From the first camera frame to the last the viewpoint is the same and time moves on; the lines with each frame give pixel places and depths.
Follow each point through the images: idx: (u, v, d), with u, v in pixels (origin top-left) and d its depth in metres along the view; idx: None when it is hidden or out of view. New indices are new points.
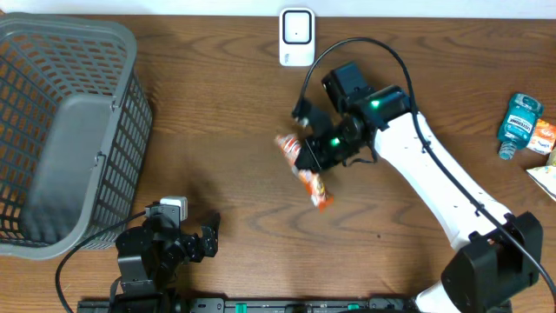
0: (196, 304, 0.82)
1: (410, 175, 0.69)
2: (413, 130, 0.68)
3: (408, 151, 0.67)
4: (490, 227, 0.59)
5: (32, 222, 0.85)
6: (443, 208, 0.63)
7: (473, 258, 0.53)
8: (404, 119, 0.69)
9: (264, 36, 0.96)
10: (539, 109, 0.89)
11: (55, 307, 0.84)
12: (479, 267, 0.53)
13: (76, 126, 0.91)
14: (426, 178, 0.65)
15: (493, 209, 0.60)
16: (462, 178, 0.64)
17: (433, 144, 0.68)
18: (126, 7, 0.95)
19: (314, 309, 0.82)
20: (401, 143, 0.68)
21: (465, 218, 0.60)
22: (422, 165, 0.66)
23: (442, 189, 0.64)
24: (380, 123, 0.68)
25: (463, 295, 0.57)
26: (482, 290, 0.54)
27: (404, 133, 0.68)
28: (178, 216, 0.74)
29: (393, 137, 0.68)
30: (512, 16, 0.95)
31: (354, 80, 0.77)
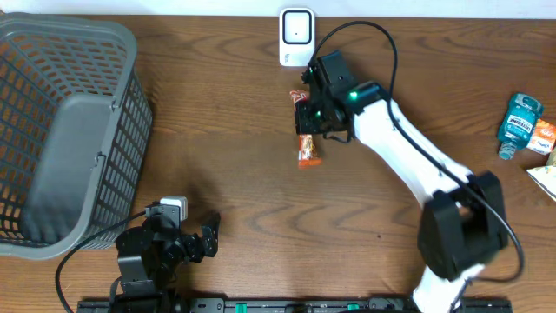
0: (196, 304, 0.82)
1: (383, 150, 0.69)
2: (385, 112, 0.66)
3: (382, 132, 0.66)
4: (453, 184, 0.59)
5: (32, 222, 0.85)
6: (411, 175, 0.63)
7: (435, 210, 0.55)
8: (379, 107, 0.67)
9: (265, 36, 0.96)
10: (539, 109, 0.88)
11: (55, 308, 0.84)
12: (444, 219, 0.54)
13: (76, 126, 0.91)
14: (397, 155, 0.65)
15: (457, 169, 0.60)
16: (430, 149, 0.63)
17: (402, 123, 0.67)
18: (126, 7, 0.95)
19: (314, 309, 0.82)
20: (373, 126, 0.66)
21: (432, 181, 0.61)
22: (393, 144, 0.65)
23: (412, 161, 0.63)
24: (357, 110, 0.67)
25: (436, 252, 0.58)
26: (450, 244, 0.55)
27: (376, 116, 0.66)
28: (178, 216, 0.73)
29: (367, 119, 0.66)
30: (512, 16, 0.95)
31: (340, 67, 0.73)
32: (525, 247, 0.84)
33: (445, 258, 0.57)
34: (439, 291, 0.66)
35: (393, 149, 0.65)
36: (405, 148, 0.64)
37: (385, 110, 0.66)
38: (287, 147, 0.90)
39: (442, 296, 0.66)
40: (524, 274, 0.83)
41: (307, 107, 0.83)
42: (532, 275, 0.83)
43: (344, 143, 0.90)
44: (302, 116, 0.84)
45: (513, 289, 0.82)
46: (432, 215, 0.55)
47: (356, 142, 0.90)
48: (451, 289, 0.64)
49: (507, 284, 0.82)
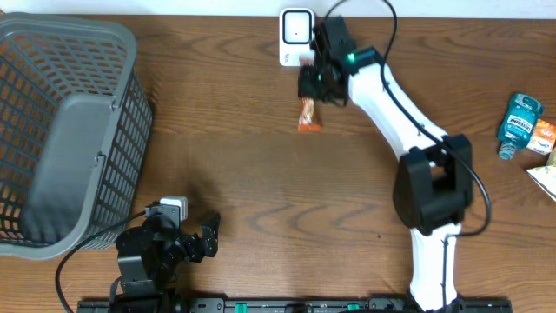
0: (196, 304, 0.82)
1: (373, 111, 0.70)
2: (377, 75, 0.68)
3: (373, 93, 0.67)
4: (429, 143, 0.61)
5: (32, 222, 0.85)
6: (393, 135, 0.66)
7: (410, 163, 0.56)
8: (372, 70, 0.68)
9: (265, 36, 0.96)
10: (539, 109, 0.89)
11: (54, 308, 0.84)
12: (416, 171, 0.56)
13: (76, 126, 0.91)
14: (386, 113, 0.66)
15: (434, 130, 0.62)
16: (413, 112, 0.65)
17: (393, 86, 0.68)
18: (127, 7, 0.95)
19: (314, 309, 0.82)
20: (365, 88, 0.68)
21: (410, 139, 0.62)
22: (382, 104, 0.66)
23: (396, 120, 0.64)
24: (352, 71, 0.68)
25: (407, 202, 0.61)
26: (419, 196, 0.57)
27: (368, 77, 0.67)
28: (178, 216, 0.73)
29: (360, 81, 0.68)
30: (512, 16, 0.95)
31: (342, 29, 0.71)
32: (525, 247, 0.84)
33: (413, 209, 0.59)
34: (426, 270, 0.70)
35: (382, 108, 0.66)
36: (391, 109, 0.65)
37: (377, 74, 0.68)
38: (287, 146, 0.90)
39: (429, 276, 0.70)
40: (524, 274, 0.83)
41: (309, 72, 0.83)
42: (532, 275, 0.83)
43: (344, 143, 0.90)
44: (305, 80, 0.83)
45: (513, 289, 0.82)
46: (406, 166, 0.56)
47: (356, 142, 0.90)
48: (433, 260, 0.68)
49: (507, 284, 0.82)
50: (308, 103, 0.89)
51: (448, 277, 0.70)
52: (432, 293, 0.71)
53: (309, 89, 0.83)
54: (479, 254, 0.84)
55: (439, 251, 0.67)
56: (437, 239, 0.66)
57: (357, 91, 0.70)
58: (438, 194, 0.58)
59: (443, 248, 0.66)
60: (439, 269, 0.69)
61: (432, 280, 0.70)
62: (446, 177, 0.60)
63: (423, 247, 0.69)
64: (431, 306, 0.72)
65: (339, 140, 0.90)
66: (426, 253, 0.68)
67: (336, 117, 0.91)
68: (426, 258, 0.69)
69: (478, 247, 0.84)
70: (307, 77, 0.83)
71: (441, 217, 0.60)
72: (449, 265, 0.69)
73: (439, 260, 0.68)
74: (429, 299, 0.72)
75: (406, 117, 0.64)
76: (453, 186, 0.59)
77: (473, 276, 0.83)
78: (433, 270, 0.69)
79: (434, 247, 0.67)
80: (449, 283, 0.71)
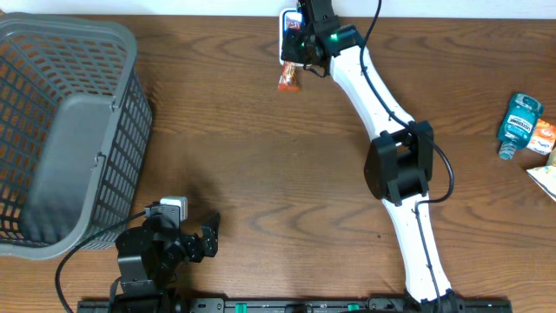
0: (196, 304, 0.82)
1: (349, 91, 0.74)
2: (356, 58, 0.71)
3: (351, 74, 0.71)
4: (397, 129, 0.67)
5: (32, 222, 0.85)
6: (367, 117, 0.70)
7: (380, 147, 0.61)
8: (352, 53, 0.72)
9: (265, 36, 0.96)
10: (539, 109, 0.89)
11: (54, 308, 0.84)
12: (385, 155, 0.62)
13: (76, 126, 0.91)
14: (359, 93, 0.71)
15: (402, 116, 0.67)
16: (386, 96, 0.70)
17: (369, 70, 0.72)
18: (127, 7, 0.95)
19: (314, 309, 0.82)
20: (343, 69, 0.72)
21: (380, 123, 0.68)
22: (358, 87, 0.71)
23: (367, 102, 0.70)
24: (334, 52, 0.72)
25: (374, 177, 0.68)
26: (385, 174, 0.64)
27: (347, 59, 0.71)
28: (179, 216, 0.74)
29: (340, 62, 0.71)
30: (511, 16, 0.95)
31: (327, 4, 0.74)
32: (525, 247, 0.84)
33: (380, 184, 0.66)
34: (409, 251, 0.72)
35: (357, 89, 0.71)
36: (366, 91, 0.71)
37: (357, 56, 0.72)
38: (287, 146, 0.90)
39: (413, 257, 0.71)
40: (524, 274, 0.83)
41: (294, 36, 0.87)
42: (533, 275, 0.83)
43: (344, 143, 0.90)
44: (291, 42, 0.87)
45: (513, 289, 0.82)
46: (375, 149, 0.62)
47: (356, 142, 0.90)
48: (412, 237, 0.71)
49: (508, 284, 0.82)
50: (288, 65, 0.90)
51: (432, 256, 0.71)
52: (423, 280, 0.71)
53: (293, 52, 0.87)
54: (479, 254, 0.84)
55: (414, 226, 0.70)
56: (409, 212, 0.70)
57: (337, 71, 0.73)
58: (401, 169, 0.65)
59: (416, 219, 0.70)
60: (419, 246, 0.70)
61: (419, 263, 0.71)
62: (409, 155, 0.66)
63: (400, 223, 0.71)
64: (426, 296, 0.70)
65: (339, 140, 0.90)
66: (405, 232, 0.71)
67: (335, 117, 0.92)
68: (405, 237, 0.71)
69: (478, 247, 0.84)
70: (293, 43, 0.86)
71: (405, 189, 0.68)
72: (428, 243, 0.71)
73: (417, 236, 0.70)
74: (422, 289, 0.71)
75: (377, 100, 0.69)
76: (415, 163, 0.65)
77: (474, 276, 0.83)
78: (416, 249, 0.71)
79: (409, 222, 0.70)
80: (435, 263, 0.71)
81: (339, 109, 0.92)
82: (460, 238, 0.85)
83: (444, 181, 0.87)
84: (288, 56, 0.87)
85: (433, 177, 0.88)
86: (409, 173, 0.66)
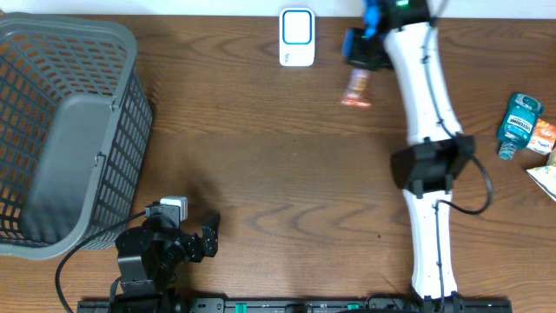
0: (196, 304, 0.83)
1: (400, 73, 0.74)
2: (422, 42, 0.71)
3: (412, 58, 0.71)
4: (442, 136, 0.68)
5: (33, 222, 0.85)
6: (413, 109, 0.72)
7: (419, 152, 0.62)
8: (420, 35, 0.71)
9: (265, 36, 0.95)
10: (539, 109, 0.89)
11: (55, 308, 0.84)
12: (422, 160, 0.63)
13: (75, 126, 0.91)
14: (413, 81, 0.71)
15: (452, 125, 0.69)
16: (439, 96, 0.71)
17: (431, 60, 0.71)
18: (126, 7, 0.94)
19: (314, 309, 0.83)
20: (406, 49, 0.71)
21: (427, 125, 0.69)
22: (413, 75, 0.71)
23: (420, 94, 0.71)
24: (398, 27, 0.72)
25: (401, 172, 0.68)
26: (414, 176, 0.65)
27: (413, 41, 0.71)
28: (178, 216, 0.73)
29: (406, 41, 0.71)
30: (514, 16, 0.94)
31: None
32: (525, 247, 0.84)
33: (405, 183, 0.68)
34: (422, 245, 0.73)
35: (413, 75, 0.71)
36: (420, 81, 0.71)
37: (421, 38, 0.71)
38: (287, 147, 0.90)
39: (425, 252, 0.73)
40: (523, 274, 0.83)
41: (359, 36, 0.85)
42: (532, 276, 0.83)
43: (344, 143, 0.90)
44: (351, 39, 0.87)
45: (512, 289, 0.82)
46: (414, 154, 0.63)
47: (356, 143, 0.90)
48: (426, 232, 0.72)
49: (507, 284, 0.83)
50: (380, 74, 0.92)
51: (444, 254, 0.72)
52: (430, 276, 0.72)
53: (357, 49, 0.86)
54: (479, 254, 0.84)
55: (432, 222, 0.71)
56: (428, 207, 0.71)
57: (398, 48, 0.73)
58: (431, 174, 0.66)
59: (435, 214, 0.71)
60: (433, 243, 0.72)
61: (429, 258, 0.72)
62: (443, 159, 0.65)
63: (418, 217, 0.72)
64: (430, 293, 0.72)
65: (339, 140, 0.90)
66: (420, 225, 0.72)
67: (336, 117, 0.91)
68: (420, 230, 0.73)
69: (478, 247, 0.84)
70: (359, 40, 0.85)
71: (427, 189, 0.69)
72: (443, 240, 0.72)
73: (433, 232, 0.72)
74: (429, 286, 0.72)
75: (431, 100, 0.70)
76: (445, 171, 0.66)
77: (474, 277, 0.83)
78: (430, 244, 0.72)
79: (426, 216, 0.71)
80: (446, 263, 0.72)
81: (339, 109, 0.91)
82: (460, 238, 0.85)
83: None
84: (354, 60, 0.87)
85: None
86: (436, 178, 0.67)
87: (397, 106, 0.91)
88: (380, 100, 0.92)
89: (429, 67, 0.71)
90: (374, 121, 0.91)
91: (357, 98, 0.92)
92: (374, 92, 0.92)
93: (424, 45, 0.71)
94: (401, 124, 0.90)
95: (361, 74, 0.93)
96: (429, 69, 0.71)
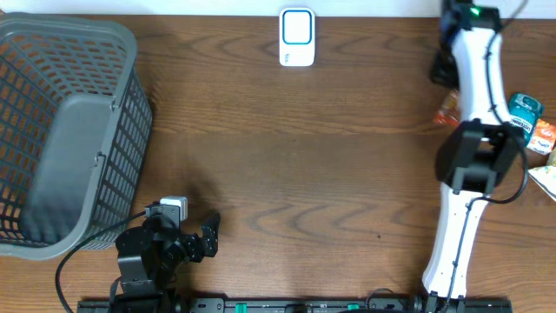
0: (196, 304, 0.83)
1: (460, 68, 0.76)
2: (486, 41, 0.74)
3: (475, 51, 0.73)
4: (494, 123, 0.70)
5: (32, 222, 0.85)
6: (469, 98, 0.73)
7: (466, 129, 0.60)
8: (485, 35, 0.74)
9: (264, 36, 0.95)
10: (539, 109, 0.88)
11: (55, 308, 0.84)
12: (468, 139, 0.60)
13: (76, 126, 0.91)
14: (473, 72, 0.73)
15: (503, 113, 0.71)
16: (496, 90, 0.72)
17: (492, 57, 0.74)
18: (125, 7, 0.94)
19: (314, 309, 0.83)
20: (470, 43, 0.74)
21: (482, 111, 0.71)
22: (475, 67, 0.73)
23: (478, 85, 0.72)
24: (468, 27, 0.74)
25: (444, 161, 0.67)
26: (457, 158, 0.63)
27: (479, 37, 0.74)
28: (178, 216, 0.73)
29: (473, 36, 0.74)
30: (515, 16, 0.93)
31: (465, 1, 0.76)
32: (525, 246, 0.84)
33: (446, 165, 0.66)
34: (445, 242, 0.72)
35: (473, 68, 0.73)
36: (479, 74, 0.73)
37: (486, 38, 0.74)
38: (287, 147, 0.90)
39: (444, 249, 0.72)
40: (523, 274, 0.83)
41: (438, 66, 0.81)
42: (532, 275, 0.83)
43: (344, 143, 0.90)
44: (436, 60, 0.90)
45: (512, 289, 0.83)
46: (462, 129, 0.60)
47: (356, 143, 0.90)
48: (453, 229, 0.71)
49: (507, 284, 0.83)
50: (453, 96, 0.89)
51: (463, 255, 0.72)
52: (442, 275, 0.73)
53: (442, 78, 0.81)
54: (479, 254, 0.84)
55: (460, 221, 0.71)
56: (461, 204, 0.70)
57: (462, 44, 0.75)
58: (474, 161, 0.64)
59: (466, 214, 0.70)
60: (455, 241, 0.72)
61: (446, 256, 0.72)
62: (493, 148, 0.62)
63: (447, 214, 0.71)
64: (437, 289, 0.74)
65: (339, 141, 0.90)
66: (448, 221, 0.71)
67: (336, 117, 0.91)
68: (446, 226, 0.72)
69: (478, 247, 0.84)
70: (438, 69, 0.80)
71: (468, 181, 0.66)
72: (466, 242, 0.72)
73: (458, 230, 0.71)
74: (439, 283, 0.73)
75: (488, 90, 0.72)
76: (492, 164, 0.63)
77: (474, 276, 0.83)
78: (453, 243, 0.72)
79: (457, 213, 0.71)
80: (462, 265, 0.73)
81: (339, 109, 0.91)
82: None
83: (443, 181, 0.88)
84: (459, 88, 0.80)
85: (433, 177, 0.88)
86: (479, 169, 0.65)
87: (397, 106, 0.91)
88: (380, 100, 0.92)
89: (490, 64, 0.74)
90: (375, 121, 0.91)
91: (357, 98, 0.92)
92: (374, 92, 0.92)
93: (487, 44, 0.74)
94: (401, 124, 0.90)
95: (361, 74, 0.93)
96: (490, 65, 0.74)
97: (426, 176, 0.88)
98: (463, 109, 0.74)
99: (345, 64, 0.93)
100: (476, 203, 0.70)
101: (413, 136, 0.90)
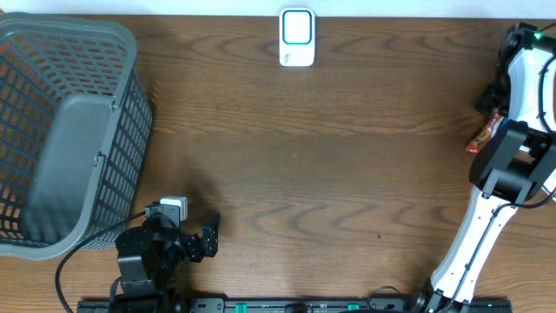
0: (196, 304, 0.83)
1: (515, 78, 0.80)
2: (544, 59, 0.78)
3: (532, 66, 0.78)
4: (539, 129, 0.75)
5: (33, 222, 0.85)
6: (519, 103, 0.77)
7: (511, 128, 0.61)
8: (544, 55, 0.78)
9: (265, 36, 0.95)
10: None
11: (55, 308, 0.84)
12: (510, 138, 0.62)
13: (76, 126, 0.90)
14: (527, 83, 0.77)
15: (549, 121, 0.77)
16: (547, 103, 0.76)
17: (549, 75, 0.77)
18: (124, 7, 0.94)
19: (314, 309, 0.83)
20: (528, 58, 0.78)
21: (529, 117, 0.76)
22: (531, 80, 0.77)
23: (530, 94, 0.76)
24: (530, 45, 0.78)
25: (480, 163, 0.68)
26: (496, 157, 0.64)
27: (539, 56, 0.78)
28: (179, 216, 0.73)
29: (532, 53, 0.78)
30: (518, 16, 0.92)
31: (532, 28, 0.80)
32: (525, 246, 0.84)
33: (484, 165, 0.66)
34: (462, 243, 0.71)
35: (528, 79, 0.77)
36: (533, 86, 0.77)
37: (545, 57, 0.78)
38: (287, 147, 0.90)
39: (459, 250, 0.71)
40: (523, 274, 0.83)
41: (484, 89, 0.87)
42: (533, 275, 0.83)
43: (344, 143, 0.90)
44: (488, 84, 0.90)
45: (512, 289, 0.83)
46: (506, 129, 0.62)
47: (356, 143, 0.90)
48: (473, 232, 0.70)
49: (507, 284, 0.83)
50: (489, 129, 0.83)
51: (477, 260, 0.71)
52: (453, 275, 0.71)
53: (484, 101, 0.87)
54: None
55: (483, 225, 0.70)
56: (487, 209, 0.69)
57: (521, 57, 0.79)
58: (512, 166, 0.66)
59: (490, 220, 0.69)
60: (473, 244, 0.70)
61: (461, 257, 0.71)
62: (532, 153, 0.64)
63: (472, 216, 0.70)
64: (442, 289, 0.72)
65: (339, 141, 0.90)
66: (471, 224, 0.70)
67: (336, 117, 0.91)
68: (466, 229, 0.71)
69: None
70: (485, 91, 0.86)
71: (500, 188, 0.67)
72: (483, 247, 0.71)
73: (478, 235, 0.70)
74: (446, 283, 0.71)
75: (539, 101, 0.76)
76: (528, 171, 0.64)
77: None
78: (470, 246, 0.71)
79: (480, 217, 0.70)
80: (473, 270, 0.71)
81: (339, 109, 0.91)
82: None
83: (443, 181, 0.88)
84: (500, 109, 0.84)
85: (434, 177, 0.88)
86: (513, 177, 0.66)
87: (397, 106, 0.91)
88: (380, 100, 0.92)
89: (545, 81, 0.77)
90: (375, 121, 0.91)
91: (357, 98, 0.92)
92: (374, 92, 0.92)
93: (546, 62, 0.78)
94: (401, 125, 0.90)
95: (361, 75, 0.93)
96: (546, 80, 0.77)
97: (426, 176, 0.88)
98: (512, 110, 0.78)
99: (345, 64, 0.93)
100: (502, 212, 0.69)
101: (413, 136, 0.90)
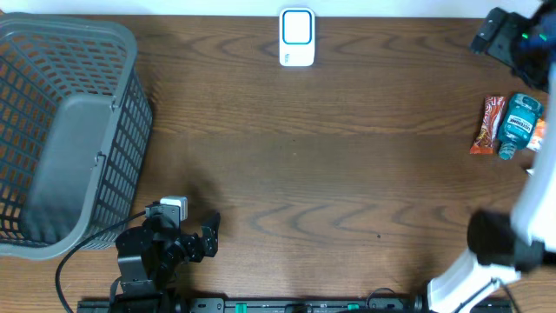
0: (196, 304, 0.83)
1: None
2: None
3: None
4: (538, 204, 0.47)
5: (33, 222, 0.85)
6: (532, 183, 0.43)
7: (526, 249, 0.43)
8: None
9: (265, 36, 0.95)
10: (539, 108, 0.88)
11: (55, 308, 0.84)
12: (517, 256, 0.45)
13: (76, 126, 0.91)
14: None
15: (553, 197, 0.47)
16: None
17: None
18: (124, 7, 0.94)
19: (314, 309, 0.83)
20: None
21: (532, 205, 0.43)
22: None
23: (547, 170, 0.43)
24: None
25: (493, 236, 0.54)
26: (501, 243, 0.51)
27: None
28: (178, 216, 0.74)
29: None
30: None
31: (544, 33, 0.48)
32: None
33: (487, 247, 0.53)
34: (457, 289, 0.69)
35: None
36: None
37: None
38: (287, 147, 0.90)
39: (454, 293, 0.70)
40: None
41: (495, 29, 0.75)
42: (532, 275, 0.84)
43: (344, 143, 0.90)
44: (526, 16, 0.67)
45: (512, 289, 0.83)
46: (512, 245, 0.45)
47: (356, 143, 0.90)
48: (469, 286, 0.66)
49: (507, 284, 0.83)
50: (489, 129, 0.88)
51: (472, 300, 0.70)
52: (447, 306, 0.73)
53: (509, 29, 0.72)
54: None
55: (479, 282, 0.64)
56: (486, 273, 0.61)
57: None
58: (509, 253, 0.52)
59: (486, 280, 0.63)
60: (467, 293, 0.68)
61: (455, 296, 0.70)
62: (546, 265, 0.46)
63: (469, 271, 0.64)
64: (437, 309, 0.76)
65: (339, 140, 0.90)
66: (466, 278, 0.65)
67: (336, 117, 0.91)
68: (463, 279, 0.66)
69: None
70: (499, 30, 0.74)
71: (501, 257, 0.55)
72: (479, 295, 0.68)
73: (473, 287, 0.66)
74: (440, 308, 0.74)
75: None
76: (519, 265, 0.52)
77: None
78: (464, 293, 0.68)
79: (476, 277, 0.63)
80: (468, 305, 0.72)
81: (339, 109, 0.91)
82: (458, 239, 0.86)
83: (443, 181, 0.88)
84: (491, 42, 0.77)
85: (434, 177, 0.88)
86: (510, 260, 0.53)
87: (397, 106, 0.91)
88: (380, 100, 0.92)
89: None
90: (375, 121, 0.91)
91: (357, 98, 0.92)
92: (374, 92, 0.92)
93: None
94: (401, 125, 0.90)
95: (361, 75, 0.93)
96: None
97: (426, 176, 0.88)
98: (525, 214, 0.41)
99: (345, 64, 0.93)
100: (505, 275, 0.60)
101: (413, 136, 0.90)
